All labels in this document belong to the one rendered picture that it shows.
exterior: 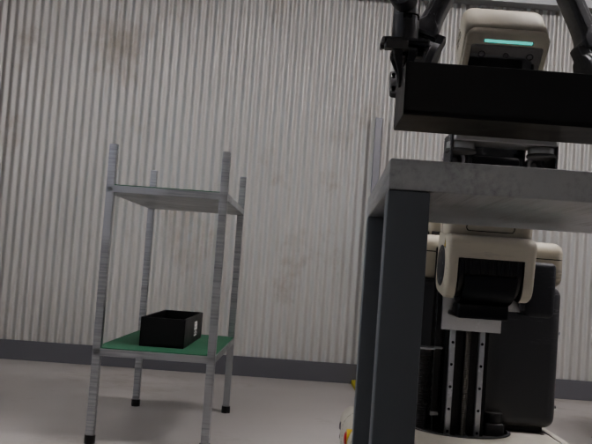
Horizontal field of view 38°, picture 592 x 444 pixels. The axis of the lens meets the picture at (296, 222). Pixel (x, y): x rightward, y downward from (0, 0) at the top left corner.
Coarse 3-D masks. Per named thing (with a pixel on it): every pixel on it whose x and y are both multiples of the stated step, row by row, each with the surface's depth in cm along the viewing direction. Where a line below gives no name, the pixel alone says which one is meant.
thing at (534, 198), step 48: (384, 192) 88; (432, 192) 82; (480, 192) 82; (528, 192) 82; (576, 192) 81; (384, 240) 82; (384, 288) 82; (384, 336) 81; (384, 384) 81; (384, 432) 81
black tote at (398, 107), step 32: (416, 64) 179; (448, 64) 179; (416, 96) 178; (448, 96) 178; (480, 96) 178; (512, 96) 178; (544, 96) 178; (576, 96) 178; (416, 128) 191; (448, 128) 188; (480, 128) 186; (512, 128) 184; (544, 128) 181; (576, 128) 179
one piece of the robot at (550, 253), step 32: (544, 256) 244; (512, 320) 243; (544, 320) 243; (448, 352) 238; (480, 352) 237; (512, 352) 242; (544, 352) 242; (448, 384) 236; (480, 384) 236; (512, 384) 242; (544, 384) 242; (416, 416) 236; (448, 416) 236; (480, 416) 238; (512, 416) 242; (544, 416) 242
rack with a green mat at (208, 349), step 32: (224, 160) 321; (128, 192) 321; (160, 192) 321; (192, 192) 321; (224, 192) 321; (224, 224) 320; (96, 320) 318; (96, 352) 318; (128, 352) 318; (160, 352) 318; (192, 352) 323; (224, 352) 355; (96, 384) 317; (96, 416) 319
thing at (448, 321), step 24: (480, 264) 215; (504, 264) 215; (552, 264) 229; (456, 288) 217; (480, 288) 215; (504, 288) 215; (552, 288) 228; (456, 312) 221; (480, 312) 220; (504, 312) 221; (528, 312) 228; (552, 312) 228
